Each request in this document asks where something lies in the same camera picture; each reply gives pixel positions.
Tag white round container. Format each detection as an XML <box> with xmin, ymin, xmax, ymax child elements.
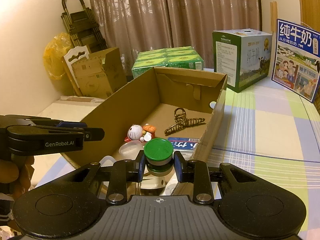
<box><xmin>118</xmin><ymin>140</ymin><xmax>143</xmax><ymax>160</ymax></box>

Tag green lid small jar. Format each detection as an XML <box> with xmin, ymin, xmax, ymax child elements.
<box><xmin>144</xmin><ymin>138</ymin><xmax>174</xmax><ymax>177</ymax></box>

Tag Doraemon figure toy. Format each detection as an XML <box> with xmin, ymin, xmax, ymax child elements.
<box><xmin>124</xmin><ymin>124</ymin><xmax>156</xmax><ymax>142</ymax></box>

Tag tortoiseshell hair claw clip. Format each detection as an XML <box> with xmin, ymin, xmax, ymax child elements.
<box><xmin>164</xmin><ymin>107</ymin><xmax>205</xmax><ymax>136</ymax></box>

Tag silver TP-LINK panel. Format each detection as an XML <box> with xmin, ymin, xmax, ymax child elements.
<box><xmin>138</xmin><ymin>174</ymin><xmax>178</xmax><ymax>196</ymax></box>

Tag person left hand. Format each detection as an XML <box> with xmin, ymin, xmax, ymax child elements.
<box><xmin>1</xmin><ymin>156</ymin><xmax>34</xmax><ymax>200</ymax></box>

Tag blue card pack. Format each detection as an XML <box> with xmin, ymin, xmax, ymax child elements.
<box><xmin>168</xmin><ymin>137</ymin><xmax>200</xmax><ymax>152</ymax></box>

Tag folded cardboard boxes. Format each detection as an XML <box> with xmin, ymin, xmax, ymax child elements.
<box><xmin>63</xmin><ymin>46</ymin><xmax>127</xmax><ymax>99</ymax></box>

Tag open cardboard box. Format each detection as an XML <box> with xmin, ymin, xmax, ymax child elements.
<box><xmin>63</xmin><ymin>67</ymin><xmax>227</xmax><ymax>168</ymax></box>

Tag yellow plastic bag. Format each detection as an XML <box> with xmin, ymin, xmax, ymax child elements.
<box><xmin>43</xmin><ymin>33</ymin><xmax>73</xmax><ymax>80</ymax></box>

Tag checked table cloth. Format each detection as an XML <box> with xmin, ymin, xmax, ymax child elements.
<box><xmin>207</xmin><ymin>77</ymin><xmax>319</xmax><ymax>239</ymax></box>

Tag black folding step ladder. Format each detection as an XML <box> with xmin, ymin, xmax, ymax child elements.
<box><xmin>61</xmin><ymin>0</ymin><xmax>107</xmax><ymax>53</ymax></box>

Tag green drink carton pack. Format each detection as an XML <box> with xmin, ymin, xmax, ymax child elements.
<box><xmin>131</xmin><ymin>46</ymin><xmax>204</xmax><ymax>78</ymax></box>

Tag brown curtain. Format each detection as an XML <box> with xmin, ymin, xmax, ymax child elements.
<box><xmin>90</xmin><ymin>0</ymin><xmax>262</xmax><ymax>75</ymax></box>

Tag green white milk box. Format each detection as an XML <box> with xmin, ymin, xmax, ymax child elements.
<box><xmin>213</xmin><ymin>29</ymin><xmax>272</xmax><ymax>93</ymax></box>

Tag blue milk carton box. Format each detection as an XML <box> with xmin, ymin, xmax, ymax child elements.
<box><xmin>272</xmin><ymin>19</ymin><xmax>319</xmax><ymax>102</ymax></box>

